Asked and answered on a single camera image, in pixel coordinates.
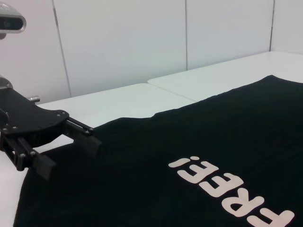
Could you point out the black shirt with FREE print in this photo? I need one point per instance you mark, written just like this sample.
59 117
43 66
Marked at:
165 132

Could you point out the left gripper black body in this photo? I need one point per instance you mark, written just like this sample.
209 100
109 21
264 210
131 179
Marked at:
28 118

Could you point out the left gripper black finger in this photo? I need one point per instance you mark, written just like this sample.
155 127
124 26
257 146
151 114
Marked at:
91 142
43 165

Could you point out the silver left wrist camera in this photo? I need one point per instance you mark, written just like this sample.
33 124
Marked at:
13 23

